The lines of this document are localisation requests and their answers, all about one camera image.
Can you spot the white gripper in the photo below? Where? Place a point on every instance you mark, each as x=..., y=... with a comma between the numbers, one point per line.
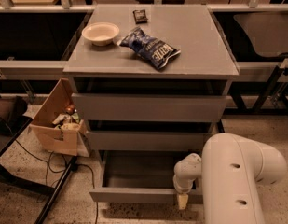
x=183, y=187

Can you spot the grey bottom drawer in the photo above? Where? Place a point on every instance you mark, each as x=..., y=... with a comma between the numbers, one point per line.
x=137, y=177

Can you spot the grey drawer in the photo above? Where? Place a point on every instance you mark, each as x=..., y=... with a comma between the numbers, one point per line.
x=137, y=177
x=146, y=141
x=135, y=107

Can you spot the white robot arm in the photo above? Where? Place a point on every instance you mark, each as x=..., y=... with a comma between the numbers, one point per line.
x=230, y=167

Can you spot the grey middle drawer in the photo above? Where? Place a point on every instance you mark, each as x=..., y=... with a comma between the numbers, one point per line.
x=146, y=141

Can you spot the grey drawer cabinet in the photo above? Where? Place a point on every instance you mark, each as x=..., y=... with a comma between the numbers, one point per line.
x=203, y=68

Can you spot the grey top drawer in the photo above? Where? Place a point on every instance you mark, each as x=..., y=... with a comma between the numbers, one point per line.
x=135, y=107

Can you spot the cardboard box with trash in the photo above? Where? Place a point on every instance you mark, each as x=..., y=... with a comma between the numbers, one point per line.
x=57, y=124

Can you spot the blue chip bag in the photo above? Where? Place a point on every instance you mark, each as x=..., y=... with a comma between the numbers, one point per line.
x=149, y=48

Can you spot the white bowl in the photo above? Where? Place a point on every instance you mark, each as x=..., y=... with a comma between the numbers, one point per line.
x=100, y=33

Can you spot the grey chair on right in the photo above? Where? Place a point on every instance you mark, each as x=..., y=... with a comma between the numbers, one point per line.
x=268, y=33

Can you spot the small black snack packet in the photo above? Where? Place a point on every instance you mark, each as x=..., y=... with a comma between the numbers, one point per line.
x=140, y=16

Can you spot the dark bag on left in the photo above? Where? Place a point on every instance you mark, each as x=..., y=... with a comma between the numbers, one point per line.
x=11, y=109

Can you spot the black table leg frame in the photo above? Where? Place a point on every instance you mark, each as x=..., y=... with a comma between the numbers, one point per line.
x=8, y=178

